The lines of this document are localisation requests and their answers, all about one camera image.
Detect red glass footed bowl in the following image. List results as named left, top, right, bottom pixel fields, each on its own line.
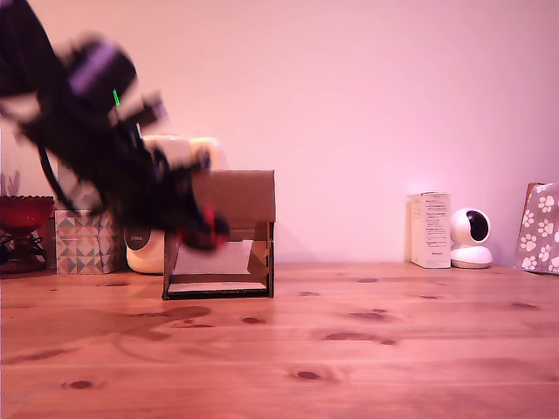
left=0, top=196, right=56, bottom=274

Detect red and black footbag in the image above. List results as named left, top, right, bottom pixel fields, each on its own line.
left=177, top=203, right=231, bottom=254

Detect cream electric kettle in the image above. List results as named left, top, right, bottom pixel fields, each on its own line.
left=124, top=134, right=224, bottom=276

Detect cardboard dice tower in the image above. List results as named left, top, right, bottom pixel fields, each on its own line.
left=161, top=169, right=277, bottom=301

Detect black wire stand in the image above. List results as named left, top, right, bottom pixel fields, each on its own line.
left=0, top=233, right=47, bottom=265

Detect grey paw print bag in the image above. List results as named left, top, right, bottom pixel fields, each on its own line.
left=513, top=182, right=559, bottom=276

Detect white printed carton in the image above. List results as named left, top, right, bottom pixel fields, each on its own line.
left=408, top=190, right=452, bottom=270

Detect small white round camera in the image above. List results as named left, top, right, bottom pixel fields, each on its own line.
left=449, top=207, right=493, bottom=270

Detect pale dried stems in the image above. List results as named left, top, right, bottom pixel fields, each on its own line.
left=0, top=169, right=22, bottom=198

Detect triangle pattern tissue box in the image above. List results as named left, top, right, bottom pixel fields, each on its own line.
left=54, top=209, right=128, bottom=276

